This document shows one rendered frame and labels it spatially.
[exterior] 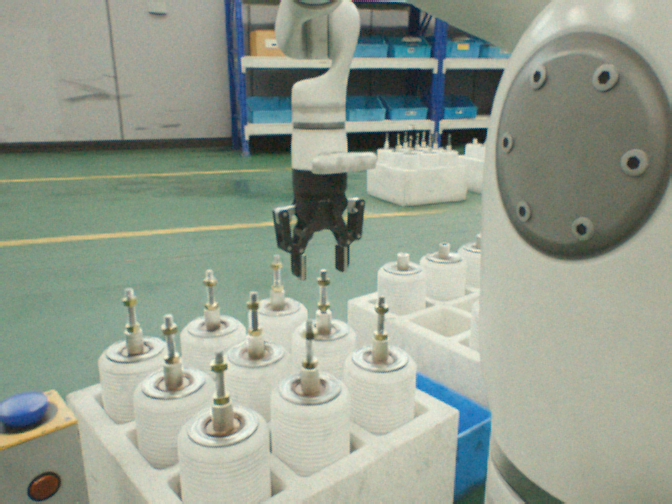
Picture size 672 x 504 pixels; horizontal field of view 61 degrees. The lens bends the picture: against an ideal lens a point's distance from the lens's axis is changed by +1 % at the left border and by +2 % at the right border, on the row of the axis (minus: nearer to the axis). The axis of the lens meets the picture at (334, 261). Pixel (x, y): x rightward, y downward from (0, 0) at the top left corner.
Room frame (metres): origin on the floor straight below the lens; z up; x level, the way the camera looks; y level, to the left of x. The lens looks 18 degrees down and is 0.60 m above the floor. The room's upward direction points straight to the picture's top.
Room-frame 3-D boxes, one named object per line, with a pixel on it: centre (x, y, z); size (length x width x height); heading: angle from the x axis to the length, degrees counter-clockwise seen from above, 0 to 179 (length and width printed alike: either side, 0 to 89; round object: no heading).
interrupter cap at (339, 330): (0.77, 0.02, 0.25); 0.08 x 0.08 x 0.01
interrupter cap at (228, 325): (0.79, 0.18, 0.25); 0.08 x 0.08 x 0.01
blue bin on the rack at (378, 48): (5.48, -0.23, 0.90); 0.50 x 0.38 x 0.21; 17
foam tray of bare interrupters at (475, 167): (3.30, -0.97, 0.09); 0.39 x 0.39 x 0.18; 21
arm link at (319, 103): (0.77, 0.01, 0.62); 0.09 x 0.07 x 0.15; 90
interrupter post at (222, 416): (0.53, 0.12, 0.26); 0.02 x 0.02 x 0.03
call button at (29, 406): (0.45, 0.28, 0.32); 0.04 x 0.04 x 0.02
